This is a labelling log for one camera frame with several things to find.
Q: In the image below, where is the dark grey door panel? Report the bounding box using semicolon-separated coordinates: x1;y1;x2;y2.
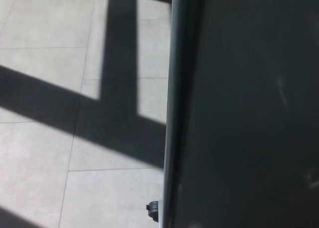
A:
158;0;319;228

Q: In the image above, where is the black whiteboard caster wheel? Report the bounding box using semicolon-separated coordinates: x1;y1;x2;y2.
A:
145;200;160;224

